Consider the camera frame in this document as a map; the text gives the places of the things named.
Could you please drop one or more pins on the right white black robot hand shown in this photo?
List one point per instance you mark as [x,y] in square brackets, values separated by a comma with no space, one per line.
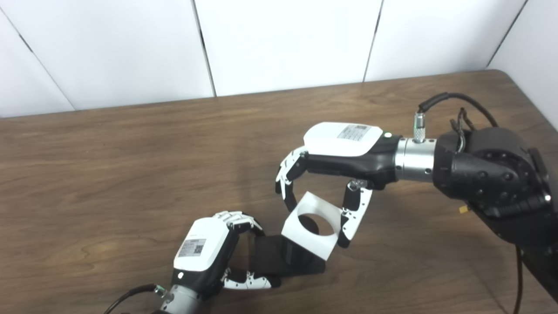
[344,148]

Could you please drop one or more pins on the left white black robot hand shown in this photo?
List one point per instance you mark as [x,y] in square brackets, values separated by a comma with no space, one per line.
[200,253]

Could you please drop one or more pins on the white square piece with hole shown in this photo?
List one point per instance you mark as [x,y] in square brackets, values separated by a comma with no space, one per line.
[305,237]

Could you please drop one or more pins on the black peg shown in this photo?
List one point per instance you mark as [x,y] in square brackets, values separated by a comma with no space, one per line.
[270,257]

